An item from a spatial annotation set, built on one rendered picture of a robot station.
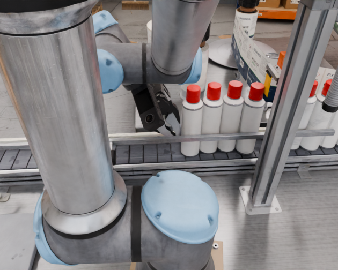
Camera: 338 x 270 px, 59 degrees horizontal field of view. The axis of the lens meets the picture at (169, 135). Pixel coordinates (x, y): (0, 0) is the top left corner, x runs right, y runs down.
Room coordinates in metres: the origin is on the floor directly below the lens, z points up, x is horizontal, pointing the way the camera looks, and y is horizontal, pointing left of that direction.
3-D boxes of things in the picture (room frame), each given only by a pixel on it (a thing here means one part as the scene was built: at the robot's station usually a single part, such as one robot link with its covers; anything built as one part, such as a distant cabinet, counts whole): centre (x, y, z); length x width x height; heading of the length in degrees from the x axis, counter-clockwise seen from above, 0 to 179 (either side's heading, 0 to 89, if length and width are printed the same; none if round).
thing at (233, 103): (0.63, -0.16, 0.98); 0.05 x 0.05 x 0.20
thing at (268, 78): (0.62, -0.23, 1.09); 0.03 x 0.01 x 0.06; 4
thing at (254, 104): (0.62, -0.21, 0.98); 0.05 x 0.05 x 0.20
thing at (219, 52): (1.24, -0.31, 0.89); 0.31 x 0.31 x 0.01
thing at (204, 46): (0.90, -0.08, 1.03); 0.09 x 0.09 x 0.30
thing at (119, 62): (0.52, 0.11, 1.19); 0.11 x 0.11 x 0.08; 3
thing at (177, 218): (0.28, -0.01, 1.04); 0.13 x 0.12 x 0.14; 93
